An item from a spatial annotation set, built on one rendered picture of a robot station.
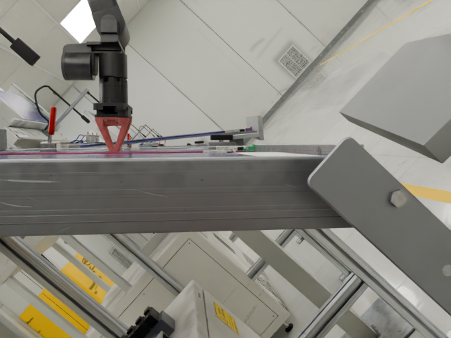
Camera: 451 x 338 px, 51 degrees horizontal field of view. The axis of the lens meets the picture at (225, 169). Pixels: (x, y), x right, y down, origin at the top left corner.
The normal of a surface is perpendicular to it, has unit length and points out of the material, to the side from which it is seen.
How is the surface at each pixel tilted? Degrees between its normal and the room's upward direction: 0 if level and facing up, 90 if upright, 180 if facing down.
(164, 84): 90
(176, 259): 90
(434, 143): 90
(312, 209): 90
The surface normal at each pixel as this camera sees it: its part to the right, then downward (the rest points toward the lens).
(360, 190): 0.09, 0.05
